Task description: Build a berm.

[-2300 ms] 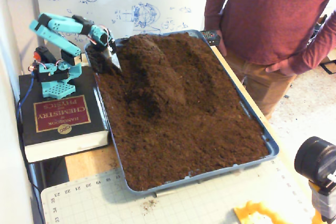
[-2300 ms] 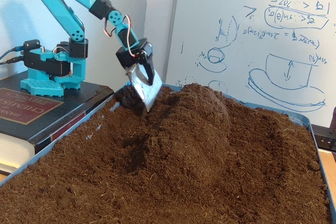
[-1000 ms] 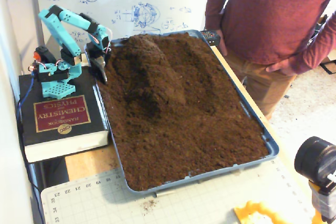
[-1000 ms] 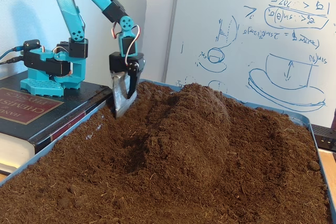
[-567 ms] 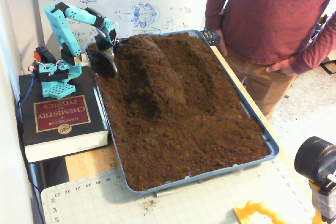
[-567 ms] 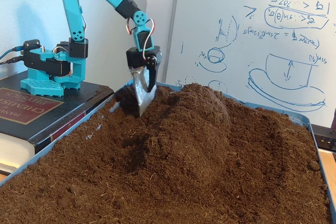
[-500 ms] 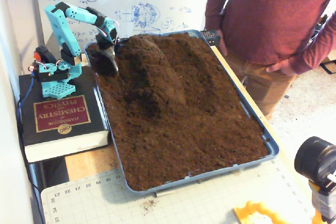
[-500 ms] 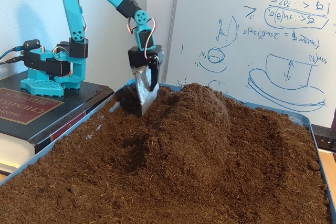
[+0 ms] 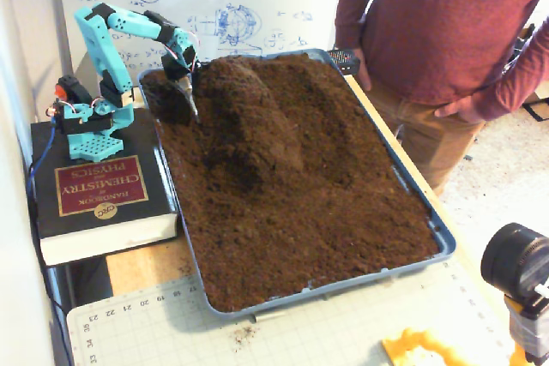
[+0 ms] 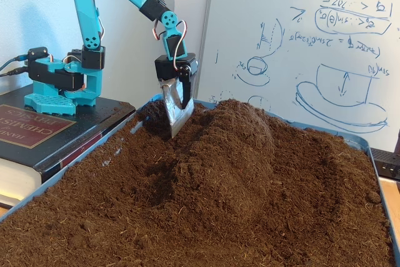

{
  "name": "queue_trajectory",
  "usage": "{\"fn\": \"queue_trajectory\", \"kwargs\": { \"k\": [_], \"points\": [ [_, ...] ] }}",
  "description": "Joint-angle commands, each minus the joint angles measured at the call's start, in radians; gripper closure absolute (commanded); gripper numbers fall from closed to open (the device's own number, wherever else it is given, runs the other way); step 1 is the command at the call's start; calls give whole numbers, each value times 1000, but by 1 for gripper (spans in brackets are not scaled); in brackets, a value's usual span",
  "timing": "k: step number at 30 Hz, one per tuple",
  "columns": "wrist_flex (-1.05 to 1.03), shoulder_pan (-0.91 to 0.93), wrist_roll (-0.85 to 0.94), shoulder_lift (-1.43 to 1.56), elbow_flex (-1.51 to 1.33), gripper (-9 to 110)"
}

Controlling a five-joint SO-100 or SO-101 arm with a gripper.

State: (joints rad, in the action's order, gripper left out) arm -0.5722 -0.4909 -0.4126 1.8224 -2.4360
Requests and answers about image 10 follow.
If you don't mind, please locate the whiteboard with blue drawings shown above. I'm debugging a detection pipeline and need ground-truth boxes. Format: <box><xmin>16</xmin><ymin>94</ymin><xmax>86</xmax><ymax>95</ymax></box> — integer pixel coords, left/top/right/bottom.
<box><xmin>193</xmin><ymin>0</ymin><xmax>400</xmax><ymax>154</ymax></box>

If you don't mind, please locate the brown soil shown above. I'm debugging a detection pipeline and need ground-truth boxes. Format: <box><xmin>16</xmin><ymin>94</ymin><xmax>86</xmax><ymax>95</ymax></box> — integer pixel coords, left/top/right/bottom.
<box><xmin>0</xmin><ymin>98</ymin><xmax>394</xmax><ymax>267</ymax></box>

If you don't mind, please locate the blue plastic tray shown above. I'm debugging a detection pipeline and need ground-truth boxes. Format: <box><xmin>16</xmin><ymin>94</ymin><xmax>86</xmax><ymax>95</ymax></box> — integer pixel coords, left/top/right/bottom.
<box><xmin>0</xmin><ymin>93</ymin><xmax>400</xmax><ymax>267</ymax></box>

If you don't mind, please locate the black perforated box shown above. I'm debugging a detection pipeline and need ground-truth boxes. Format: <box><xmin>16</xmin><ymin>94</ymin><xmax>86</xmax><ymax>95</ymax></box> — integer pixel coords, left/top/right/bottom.
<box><xmin>371</xmin><ymin>149</ymin><xmax>400</xmax><ymax>183</ymax></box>

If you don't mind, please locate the blue cable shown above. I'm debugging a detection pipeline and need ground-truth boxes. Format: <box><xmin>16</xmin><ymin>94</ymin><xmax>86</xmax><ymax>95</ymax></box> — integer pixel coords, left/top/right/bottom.
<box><xmin>0</xmin><ymin>56</ymin><xmax>29</xmax><ymax>73</ymax></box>

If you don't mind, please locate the black cable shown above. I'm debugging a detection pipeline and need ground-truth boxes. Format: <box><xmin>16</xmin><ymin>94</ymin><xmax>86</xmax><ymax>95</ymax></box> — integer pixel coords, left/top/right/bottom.
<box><xmin>0</xmin><ymin>66</ymin><xmax>31</xmax><ymax>78</ymax></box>

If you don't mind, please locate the black chemistry physics handbook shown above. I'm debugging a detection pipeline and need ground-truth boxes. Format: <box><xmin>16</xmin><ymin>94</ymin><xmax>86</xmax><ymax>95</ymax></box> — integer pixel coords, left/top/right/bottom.
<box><xmin>0</xmin><ymin>84</ymin><xmax>137</xmax><ymax>210</ymax></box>

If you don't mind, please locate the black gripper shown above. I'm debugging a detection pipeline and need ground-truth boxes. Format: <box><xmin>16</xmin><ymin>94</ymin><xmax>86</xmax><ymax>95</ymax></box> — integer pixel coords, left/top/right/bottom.
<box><xmin>154</xmin><ymin>53</ymin><xmax>199</xmax><ymax>139</ymax></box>

